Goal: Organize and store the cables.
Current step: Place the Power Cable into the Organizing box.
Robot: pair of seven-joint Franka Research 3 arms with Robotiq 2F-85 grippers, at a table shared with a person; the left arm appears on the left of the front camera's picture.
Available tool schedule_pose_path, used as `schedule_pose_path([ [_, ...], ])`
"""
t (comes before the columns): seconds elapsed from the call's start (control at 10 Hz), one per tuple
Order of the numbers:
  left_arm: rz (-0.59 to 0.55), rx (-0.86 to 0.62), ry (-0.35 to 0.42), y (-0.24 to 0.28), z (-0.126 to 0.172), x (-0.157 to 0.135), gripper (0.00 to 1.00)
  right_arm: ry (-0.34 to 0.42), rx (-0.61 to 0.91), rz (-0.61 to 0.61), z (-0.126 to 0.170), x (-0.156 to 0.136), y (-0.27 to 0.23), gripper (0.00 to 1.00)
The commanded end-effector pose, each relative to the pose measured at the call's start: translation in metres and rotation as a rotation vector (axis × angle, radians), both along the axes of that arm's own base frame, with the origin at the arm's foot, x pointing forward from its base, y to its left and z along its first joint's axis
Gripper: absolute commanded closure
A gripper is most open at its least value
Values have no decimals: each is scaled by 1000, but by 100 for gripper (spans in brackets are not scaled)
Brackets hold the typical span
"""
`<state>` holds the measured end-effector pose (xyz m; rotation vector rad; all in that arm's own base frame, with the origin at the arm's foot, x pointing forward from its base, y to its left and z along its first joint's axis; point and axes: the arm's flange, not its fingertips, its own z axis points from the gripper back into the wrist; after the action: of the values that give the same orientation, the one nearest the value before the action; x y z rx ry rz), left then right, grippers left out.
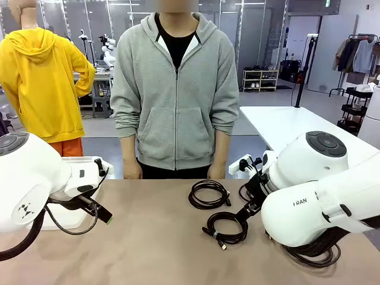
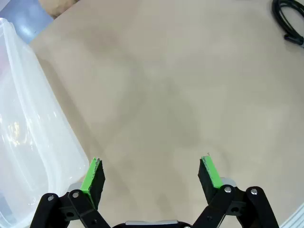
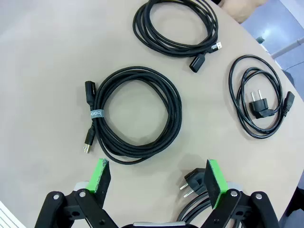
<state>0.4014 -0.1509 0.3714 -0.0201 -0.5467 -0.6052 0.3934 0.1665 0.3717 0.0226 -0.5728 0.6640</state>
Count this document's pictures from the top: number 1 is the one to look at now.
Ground black trousers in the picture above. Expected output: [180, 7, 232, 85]
[137, 159, 216, 180]

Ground person's left forearm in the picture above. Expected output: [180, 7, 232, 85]
[211, 128, 233, 167]

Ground black left arm cable sleeve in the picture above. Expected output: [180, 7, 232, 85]
[0, 204, 50, 262]

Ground white table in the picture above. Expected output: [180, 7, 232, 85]
[239, 105, 380, 155]

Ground grey step stool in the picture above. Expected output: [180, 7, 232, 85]
[91, 96, 113, 119]

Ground thin black left wrist cable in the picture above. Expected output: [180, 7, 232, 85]
[43, 201, 100, 236]

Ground white background desk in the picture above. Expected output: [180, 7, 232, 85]
[72, 66, 115, 118]

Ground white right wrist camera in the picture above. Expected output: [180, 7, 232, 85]
[228, 153, 264, 176]

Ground yellow hoodie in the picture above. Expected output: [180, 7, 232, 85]
[0, 26, 97, 144]

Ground orange shorts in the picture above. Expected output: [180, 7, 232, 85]
[47, 137, 85, 157]

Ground translucent plastic storage container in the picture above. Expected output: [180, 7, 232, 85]
[26, 156, 103, 231]

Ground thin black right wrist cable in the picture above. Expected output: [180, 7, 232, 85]
[239, 182, 256, 206]

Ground black right arm cable sleeve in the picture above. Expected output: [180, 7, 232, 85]
[280, 233, 342, 266]

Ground beige mannequin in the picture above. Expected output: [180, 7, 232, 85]
[8, 0, 39, 30]

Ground black clothes rack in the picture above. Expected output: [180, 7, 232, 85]
[328, 33, 380, 97]

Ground black pole with white top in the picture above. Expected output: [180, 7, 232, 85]
[294, 33, 319, 108]

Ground person's head and neck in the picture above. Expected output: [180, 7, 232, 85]
[154, 0, 200, 36]

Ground black tripod stand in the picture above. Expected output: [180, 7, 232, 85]
[78, 28, 96, 67]

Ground black arm cable sleeve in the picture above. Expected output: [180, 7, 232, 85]
[0, 204, 50, 262]
[280, 233, 342, 266]

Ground pale wooden shoe rack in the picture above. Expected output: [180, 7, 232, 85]
[242, 69, 280, 93]

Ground person's left hand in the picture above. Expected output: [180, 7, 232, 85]
[207, 162, 227, 179]

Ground navy hanging jacket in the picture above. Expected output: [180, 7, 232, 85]
[338, 39, 357, 74]

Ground black T-shirt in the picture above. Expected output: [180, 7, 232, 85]
[154, 12, 198, 69]

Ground grey zip hoodie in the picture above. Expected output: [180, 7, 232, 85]
[109, 11, 240, 170]

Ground person's right forearm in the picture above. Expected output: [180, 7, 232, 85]
[121, 130, 143, 167]

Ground black USB cable grey tie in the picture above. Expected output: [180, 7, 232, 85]
[201, 211, 249, 251]

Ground black bags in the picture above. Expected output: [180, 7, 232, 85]
[280, 59, 303, 83]

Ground light blue hanging shirt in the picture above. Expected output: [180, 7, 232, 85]
[351, 39, 375, 74]

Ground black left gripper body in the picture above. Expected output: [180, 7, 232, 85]
[49, 189, 100, 208]

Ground brown hanging coat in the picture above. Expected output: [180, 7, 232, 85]
[332, 39, 350, 72]

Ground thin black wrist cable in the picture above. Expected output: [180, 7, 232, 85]
[239, 182, 256, 206]
[43, 201, 100, 236]

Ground black trolley cart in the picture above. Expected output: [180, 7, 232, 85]
[337, 87, 374, 135]

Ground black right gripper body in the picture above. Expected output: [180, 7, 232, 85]
[245, 173, 270, 209]

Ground person's right hand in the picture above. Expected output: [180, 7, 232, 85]
[122, 160, 144, 180]

